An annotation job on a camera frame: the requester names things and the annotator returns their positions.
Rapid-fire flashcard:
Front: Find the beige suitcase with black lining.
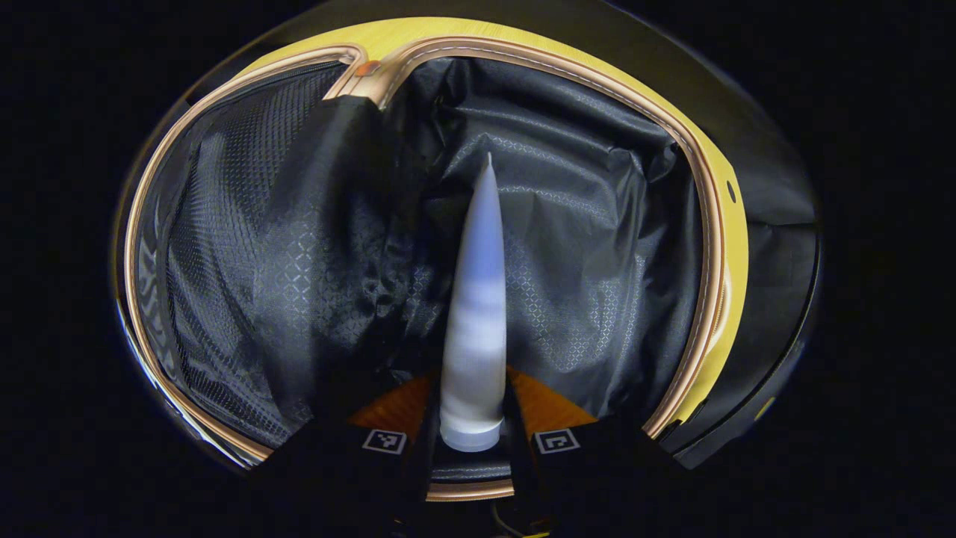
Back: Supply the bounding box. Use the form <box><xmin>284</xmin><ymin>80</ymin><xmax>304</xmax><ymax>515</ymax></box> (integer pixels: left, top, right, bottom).
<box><xmin>123</xmin><ymin>37</ymin><xmax>729</xmax><ymax>503</ymax></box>

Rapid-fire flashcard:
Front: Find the white conical tube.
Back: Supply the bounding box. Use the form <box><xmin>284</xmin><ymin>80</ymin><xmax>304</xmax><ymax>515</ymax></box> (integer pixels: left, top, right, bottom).
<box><xmin>439</xmin><ymin>153</ymin><xmax>507</xmax><ymax>453</ymax></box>

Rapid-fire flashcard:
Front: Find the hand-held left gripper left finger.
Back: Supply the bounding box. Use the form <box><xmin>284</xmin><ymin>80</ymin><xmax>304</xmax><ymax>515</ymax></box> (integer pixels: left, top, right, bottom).
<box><xmin>254</xmin><ymin>370</ymin><xmax>444</xmax><ymax>538</ymax></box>

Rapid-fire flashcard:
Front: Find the black backdrop cloth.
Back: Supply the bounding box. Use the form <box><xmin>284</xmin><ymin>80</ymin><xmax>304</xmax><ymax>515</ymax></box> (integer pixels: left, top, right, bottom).
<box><xmin>194</xmin><ymin>4</ymin><xmax>822</xmax><ymax>471</ymax></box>

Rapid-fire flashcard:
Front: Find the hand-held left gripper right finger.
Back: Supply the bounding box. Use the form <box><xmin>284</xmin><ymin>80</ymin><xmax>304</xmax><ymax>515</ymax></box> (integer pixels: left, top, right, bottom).
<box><xmin>504</xmin><ymin>366</ymin><xmax>673</xmax><ymax>538</ymax></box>

